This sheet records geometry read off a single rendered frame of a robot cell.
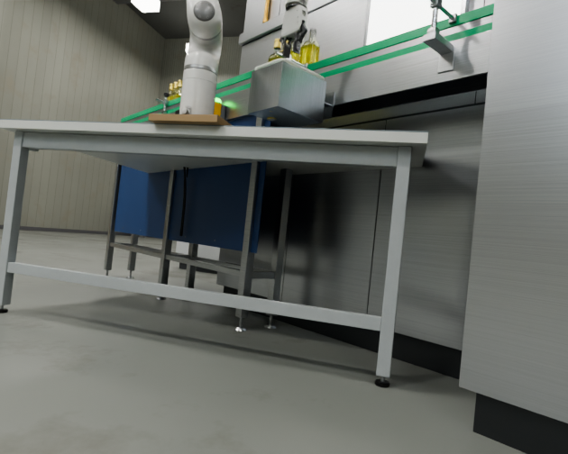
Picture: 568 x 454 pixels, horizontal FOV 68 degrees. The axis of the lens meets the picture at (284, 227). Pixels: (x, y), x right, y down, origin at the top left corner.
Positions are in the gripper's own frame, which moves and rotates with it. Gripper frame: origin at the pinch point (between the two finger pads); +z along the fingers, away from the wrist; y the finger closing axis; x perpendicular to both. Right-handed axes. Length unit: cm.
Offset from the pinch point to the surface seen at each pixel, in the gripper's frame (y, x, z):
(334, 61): -4.6, -18.2, -1.1
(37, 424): -30, 77, 110
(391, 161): -44, -7, 43
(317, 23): 24, -34, -32
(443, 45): -55, -12, 9
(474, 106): -52, -38, 19
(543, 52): -85, -1, 23
